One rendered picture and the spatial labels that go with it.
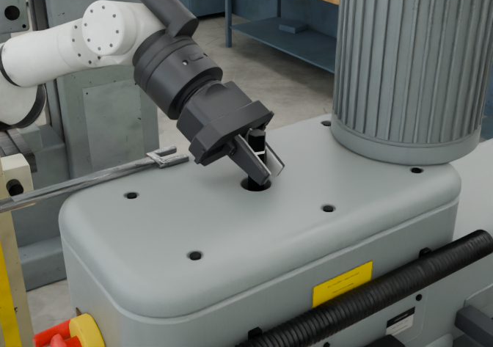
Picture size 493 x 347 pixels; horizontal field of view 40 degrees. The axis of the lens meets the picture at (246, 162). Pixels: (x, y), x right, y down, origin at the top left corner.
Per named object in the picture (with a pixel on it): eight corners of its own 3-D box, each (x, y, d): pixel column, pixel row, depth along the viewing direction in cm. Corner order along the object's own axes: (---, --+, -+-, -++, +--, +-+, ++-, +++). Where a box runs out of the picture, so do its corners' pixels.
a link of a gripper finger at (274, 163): (284, 164, 79) (248, 127, 80) (272, 180, 81) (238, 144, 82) (292, 159, 80) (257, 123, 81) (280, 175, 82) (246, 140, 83)
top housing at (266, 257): (151, 434, 68) (139, 310, 61) (57, 297, 87) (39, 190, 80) (461, 274, 92) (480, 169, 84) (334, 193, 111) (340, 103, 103)
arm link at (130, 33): (125, 102, 80) (67, 38, 83) (177, 96, 89) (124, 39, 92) (175, 27, 75) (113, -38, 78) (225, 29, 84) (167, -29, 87)
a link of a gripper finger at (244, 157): (262, 186, 80) (227, 150, 81) (274, 170, 77) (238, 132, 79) (254, 192, 78) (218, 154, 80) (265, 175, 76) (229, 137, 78)
